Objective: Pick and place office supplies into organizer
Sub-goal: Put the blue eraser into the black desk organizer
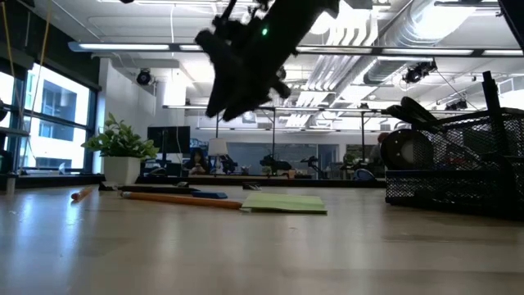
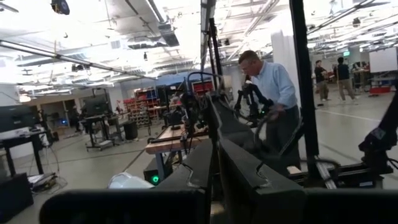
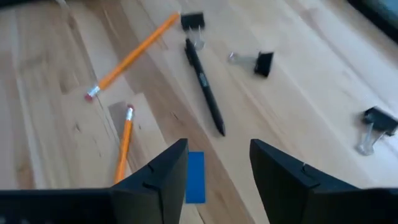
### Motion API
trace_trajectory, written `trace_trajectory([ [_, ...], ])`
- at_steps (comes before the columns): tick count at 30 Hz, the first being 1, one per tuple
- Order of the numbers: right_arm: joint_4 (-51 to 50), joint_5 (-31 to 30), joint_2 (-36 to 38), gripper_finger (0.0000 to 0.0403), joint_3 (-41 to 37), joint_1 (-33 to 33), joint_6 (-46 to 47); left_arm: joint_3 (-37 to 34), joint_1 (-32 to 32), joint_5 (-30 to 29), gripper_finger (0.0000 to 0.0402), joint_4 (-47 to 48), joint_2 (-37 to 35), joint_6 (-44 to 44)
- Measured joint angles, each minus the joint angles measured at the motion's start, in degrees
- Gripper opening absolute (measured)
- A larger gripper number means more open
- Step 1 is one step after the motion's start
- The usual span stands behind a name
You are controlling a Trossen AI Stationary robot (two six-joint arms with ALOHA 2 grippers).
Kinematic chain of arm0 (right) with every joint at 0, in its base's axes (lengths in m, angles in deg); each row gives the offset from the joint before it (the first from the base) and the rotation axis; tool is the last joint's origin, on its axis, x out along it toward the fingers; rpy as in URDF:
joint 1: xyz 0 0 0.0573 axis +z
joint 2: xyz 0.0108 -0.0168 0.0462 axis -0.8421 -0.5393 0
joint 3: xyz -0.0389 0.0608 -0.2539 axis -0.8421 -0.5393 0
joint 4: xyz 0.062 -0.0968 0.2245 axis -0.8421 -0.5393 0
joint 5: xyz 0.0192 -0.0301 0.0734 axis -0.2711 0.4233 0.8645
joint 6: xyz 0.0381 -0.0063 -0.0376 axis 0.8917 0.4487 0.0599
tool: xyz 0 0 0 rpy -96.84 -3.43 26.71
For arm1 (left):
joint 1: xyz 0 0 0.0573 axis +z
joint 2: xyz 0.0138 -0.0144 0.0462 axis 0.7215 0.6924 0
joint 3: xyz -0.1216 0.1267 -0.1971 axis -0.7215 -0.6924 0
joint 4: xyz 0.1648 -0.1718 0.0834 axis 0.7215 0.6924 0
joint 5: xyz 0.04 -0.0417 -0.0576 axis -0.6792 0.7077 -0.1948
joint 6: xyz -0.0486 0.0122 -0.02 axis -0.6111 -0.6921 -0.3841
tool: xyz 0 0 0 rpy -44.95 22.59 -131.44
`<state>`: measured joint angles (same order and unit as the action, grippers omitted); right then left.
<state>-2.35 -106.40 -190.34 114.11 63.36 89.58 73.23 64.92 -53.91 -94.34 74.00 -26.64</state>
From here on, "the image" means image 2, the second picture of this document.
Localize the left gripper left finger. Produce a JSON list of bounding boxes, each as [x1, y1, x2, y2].
[[155, 138, 215, 224]]

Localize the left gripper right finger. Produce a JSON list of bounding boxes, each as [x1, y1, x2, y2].
[[217, 138, 307, 224]]

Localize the black computer green light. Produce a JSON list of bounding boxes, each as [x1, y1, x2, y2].
[[143, 157, 174, 187]]

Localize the wooden workbench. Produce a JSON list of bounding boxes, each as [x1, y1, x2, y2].
[[145, 124, 212, 182]]

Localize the black trash bin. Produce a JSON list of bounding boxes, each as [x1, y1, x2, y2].
[[123, 120, 139, 141]]

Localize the red parts shelf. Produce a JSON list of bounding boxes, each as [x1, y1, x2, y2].
[[123, 88, 163, 128]]

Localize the person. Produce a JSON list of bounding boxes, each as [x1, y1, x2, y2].
[[313, 59, 331, 102], [238, 49, 302, 170], [334, 57, 357, 102]]

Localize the black metal cart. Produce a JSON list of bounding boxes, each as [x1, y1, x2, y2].
[[83, 114, 131, 152]]

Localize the black desk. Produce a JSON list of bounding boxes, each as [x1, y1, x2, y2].
[[0, 129, 52, 177]]

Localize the white board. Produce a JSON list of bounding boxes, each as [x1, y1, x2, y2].
[[369, 46, 398, 74]]

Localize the black floor box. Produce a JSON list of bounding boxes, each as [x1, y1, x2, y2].
[[0, 172, 34, 223]]

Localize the black computer monitor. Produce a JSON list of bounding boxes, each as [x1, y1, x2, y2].
[[0, 105, 39, 132]]

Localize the black ceiling camera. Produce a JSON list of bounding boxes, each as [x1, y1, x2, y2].
[[51, 0, 71, 16]]

